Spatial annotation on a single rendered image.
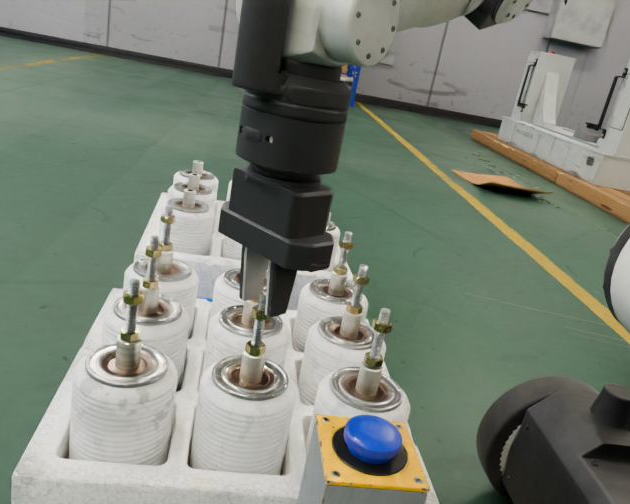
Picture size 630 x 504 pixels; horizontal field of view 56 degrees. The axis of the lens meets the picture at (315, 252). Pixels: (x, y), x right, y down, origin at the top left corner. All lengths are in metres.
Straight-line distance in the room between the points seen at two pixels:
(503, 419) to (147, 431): 0.48
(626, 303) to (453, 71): 6.64
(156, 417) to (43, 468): 0.10
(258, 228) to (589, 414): 0.49
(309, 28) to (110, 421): 0.38
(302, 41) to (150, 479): 0.40
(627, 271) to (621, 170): 3.32
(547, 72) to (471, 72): 2.21
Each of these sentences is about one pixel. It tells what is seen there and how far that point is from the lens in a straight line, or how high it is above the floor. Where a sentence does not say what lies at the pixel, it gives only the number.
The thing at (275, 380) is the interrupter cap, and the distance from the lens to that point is 0.59.
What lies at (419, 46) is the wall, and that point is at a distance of 7.02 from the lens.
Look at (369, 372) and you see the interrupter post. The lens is 0.59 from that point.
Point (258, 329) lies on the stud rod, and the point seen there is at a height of 0.31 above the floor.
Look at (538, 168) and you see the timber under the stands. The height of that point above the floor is 0.04.
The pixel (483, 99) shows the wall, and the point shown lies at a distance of 7.27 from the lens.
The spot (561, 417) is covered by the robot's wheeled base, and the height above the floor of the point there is 0.20.
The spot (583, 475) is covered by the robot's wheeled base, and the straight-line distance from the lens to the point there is 0.75.
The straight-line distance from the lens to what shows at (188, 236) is 1.05.
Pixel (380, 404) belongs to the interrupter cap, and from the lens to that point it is 0.59.
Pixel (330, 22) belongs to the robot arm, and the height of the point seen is 0.58.
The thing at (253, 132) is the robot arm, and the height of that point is 0.49.
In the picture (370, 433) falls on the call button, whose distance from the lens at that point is 0.42.
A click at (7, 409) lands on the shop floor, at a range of 0.98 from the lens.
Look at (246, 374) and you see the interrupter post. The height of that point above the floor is 0.26.
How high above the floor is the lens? 0.57
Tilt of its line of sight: 20 degrees down
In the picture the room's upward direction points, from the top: 11 degrees clockwise
